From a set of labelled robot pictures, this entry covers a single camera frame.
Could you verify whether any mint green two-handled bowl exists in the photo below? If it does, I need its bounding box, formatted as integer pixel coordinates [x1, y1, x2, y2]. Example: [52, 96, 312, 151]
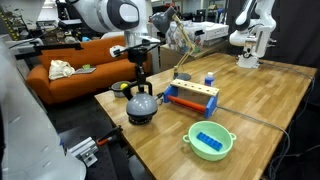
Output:
[182, 120, 238, 162]

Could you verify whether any orange sofa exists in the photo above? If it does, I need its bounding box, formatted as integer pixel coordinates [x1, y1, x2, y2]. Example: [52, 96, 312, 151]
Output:
[26, 35, 153, 106]

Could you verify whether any blue bottle white cap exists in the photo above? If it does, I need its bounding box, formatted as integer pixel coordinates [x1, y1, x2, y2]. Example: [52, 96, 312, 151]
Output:
[204, 71, 216, 88]

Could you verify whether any black perforated breadboard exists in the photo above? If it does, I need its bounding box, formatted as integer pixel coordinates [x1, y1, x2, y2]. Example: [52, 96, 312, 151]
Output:
[59, 124, 134, 180]

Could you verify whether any grey keyboard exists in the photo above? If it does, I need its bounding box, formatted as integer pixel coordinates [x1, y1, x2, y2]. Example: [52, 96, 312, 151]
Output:
[73, 66, 98, 76]

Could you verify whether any small grey pot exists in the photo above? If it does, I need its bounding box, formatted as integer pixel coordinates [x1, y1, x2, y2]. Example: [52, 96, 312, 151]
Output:
[109, 80, 134, 99]

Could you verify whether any aluminium bracket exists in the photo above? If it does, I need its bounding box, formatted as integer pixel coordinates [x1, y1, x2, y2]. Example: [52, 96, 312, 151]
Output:
[67, 136, 100, 168]

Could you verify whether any floral patterned bag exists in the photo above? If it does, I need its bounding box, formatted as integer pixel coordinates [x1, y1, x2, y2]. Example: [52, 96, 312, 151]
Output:
[165, 21, 206, 54]

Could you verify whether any blue toy building brick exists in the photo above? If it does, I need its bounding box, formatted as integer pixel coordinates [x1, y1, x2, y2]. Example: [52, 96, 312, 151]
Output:
[195, 131, 224, 152]

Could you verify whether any grey cable across table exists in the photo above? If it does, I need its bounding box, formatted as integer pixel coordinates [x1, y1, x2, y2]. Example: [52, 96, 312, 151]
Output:
[217, 104, 292, 180]

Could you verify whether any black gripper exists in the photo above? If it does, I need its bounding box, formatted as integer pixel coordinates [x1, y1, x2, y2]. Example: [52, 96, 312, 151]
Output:
[127, 46, 150, 94]

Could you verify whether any black orange clamp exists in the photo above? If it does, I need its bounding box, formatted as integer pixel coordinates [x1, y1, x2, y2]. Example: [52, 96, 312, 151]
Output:
[95, 125, 124, 147]

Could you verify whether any thin black cable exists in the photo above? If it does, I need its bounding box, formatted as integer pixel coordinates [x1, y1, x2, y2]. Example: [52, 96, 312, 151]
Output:
[259, 60, 316, 174]

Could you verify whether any black round plate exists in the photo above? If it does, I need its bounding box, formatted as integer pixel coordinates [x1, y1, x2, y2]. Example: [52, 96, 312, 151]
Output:
[127, 113, 155, 127]

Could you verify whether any white cardboard box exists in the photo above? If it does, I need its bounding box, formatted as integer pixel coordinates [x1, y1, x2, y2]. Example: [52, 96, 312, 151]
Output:
[198, 21, 230, 42]

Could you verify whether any black mount bar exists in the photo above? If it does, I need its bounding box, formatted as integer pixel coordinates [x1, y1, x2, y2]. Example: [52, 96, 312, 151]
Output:
[14, 41, 84, 62]

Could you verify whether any wooden toy toolbox orange handle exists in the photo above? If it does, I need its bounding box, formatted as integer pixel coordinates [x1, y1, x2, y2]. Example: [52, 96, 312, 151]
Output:
[163, 78, 221, 120]

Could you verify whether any white cloth bag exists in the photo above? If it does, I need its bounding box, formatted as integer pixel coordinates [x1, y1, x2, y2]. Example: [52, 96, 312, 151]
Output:
[48, 59, 77, 81]

